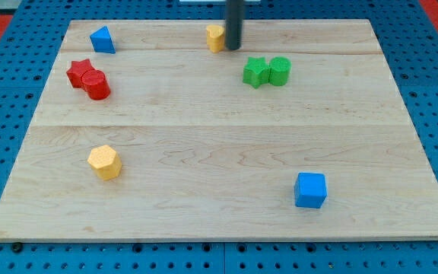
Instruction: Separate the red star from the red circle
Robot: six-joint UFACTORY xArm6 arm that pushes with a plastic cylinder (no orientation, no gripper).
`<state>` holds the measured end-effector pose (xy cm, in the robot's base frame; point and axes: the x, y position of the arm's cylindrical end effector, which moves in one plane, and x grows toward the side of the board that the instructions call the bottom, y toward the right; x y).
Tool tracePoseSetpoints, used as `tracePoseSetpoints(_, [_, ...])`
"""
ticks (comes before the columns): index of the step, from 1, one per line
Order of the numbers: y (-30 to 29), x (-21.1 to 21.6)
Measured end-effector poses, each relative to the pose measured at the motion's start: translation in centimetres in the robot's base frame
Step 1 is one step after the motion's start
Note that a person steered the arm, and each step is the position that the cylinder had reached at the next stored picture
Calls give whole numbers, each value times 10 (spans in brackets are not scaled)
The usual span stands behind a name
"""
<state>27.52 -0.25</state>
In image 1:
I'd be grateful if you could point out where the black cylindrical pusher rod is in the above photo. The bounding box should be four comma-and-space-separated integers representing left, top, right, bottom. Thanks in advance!
224, 0, 245, 50

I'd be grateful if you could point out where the green star block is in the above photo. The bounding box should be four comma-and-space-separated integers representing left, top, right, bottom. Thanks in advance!
243, 57, 271, 88

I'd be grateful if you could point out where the red star block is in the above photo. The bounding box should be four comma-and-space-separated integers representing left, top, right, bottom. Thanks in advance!
66, 59, 94, 88

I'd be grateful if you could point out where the yellow heart block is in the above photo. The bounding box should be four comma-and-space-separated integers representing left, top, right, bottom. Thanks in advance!
206, 24, 225, 53

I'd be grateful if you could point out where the green cylinder block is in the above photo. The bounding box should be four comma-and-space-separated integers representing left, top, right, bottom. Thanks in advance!
269, 56, 291, 86

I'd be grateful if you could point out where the blue triangle block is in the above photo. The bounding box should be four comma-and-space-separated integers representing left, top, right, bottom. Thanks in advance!
90, 26, 116, 54

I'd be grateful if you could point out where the light wooden board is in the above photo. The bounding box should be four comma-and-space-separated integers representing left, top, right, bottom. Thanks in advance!
0, 19, 438, 243

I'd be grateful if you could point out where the red cylinder block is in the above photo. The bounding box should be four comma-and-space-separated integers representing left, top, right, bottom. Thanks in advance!
81, 70, 111, 100

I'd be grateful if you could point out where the blue cube block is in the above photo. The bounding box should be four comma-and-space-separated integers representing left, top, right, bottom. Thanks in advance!
294, 172, 328, 209

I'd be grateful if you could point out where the yellow hexagon block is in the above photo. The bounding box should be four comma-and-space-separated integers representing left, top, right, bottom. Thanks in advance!
87, 145, 122, 180

